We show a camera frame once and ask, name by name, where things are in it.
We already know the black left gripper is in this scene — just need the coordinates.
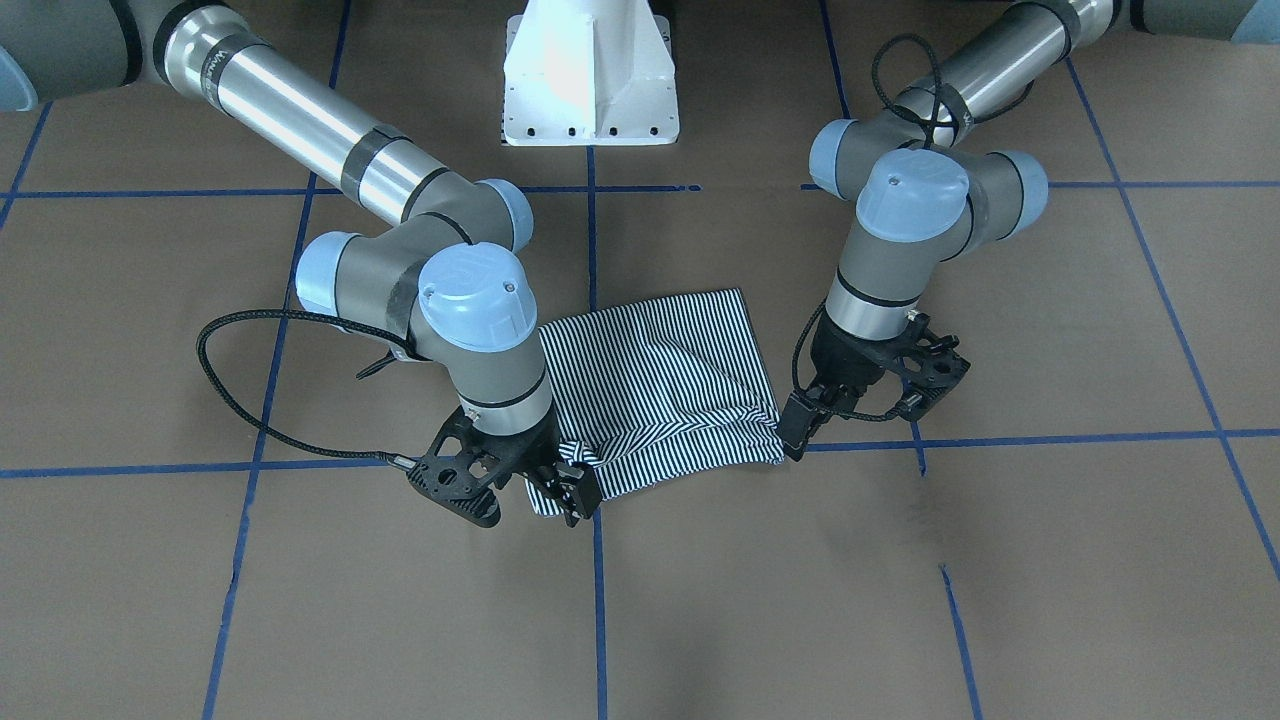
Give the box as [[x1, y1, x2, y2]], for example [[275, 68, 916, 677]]
[[778, 315, 972, 462]]

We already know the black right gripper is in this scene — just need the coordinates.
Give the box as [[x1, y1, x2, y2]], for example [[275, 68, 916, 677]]
[[404, 407, 603, 528]]

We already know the blue white striped polo shirt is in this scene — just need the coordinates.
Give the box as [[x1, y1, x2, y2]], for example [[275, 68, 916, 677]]
[[539, 288, 785, 500]]

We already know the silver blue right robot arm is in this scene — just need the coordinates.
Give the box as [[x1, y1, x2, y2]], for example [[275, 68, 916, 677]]
[[3, 1, 602, 527]]

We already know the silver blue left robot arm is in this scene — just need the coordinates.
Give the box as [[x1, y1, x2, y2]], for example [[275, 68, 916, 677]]
[[777, 1, 1277, 460]]

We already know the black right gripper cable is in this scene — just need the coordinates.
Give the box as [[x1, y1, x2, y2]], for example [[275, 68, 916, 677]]
[[196, 307, 421, 469]]

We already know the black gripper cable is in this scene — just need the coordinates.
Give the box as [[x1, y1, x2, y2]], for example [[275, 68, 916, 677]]
[[870, 33, 1036, 151], [196, 307, 421, 469]]

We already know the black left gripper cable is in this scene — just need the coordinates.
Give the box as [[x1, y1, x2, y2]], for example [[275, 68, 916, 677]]
[[870, 33, 1036, 151]]

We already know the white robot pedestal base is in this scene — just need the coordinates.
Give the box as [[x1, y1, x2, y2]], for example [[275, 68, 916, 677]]
[[500, 1, 681, 147]]

